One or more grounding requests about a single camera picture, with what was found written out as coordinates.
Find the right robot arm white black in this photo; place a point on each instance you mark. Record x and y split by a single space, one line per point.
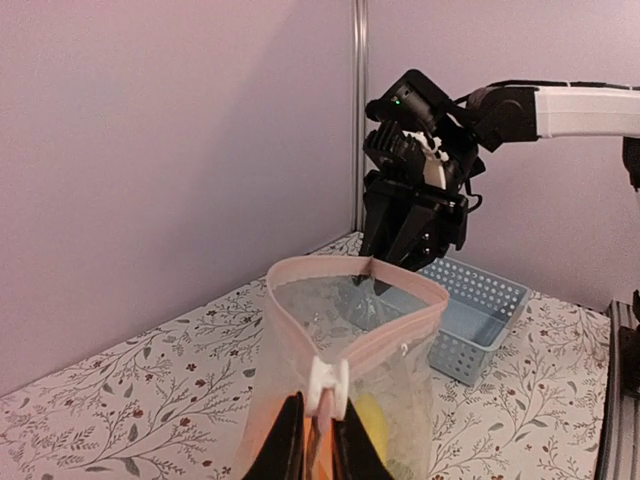
507 112

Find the clear zip top bag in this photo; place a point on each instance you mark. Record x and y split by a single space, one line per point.
333 341

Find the orange toy fruit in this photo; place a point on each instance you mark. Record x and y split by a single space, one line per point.
313 441

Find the light blue plastic basket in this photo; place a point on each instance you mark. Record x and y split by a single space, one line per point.
482 309

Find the right aluminium frame post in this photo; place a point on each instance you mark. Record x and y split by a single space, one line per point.
359 93

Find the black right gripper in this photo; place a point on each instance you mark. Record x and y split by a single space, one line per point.
409 226

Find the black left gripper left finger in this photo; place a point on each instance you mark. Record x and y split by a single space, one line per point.
281 456

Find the front aluminium rail frame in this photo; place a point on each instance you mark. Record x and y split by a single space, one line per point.
618 454

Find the yellow banana toy bunch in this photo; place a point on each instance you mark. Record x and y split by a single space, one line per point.
374 421

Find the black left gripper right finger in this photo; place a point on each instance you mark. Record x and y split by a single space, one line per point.
353 454

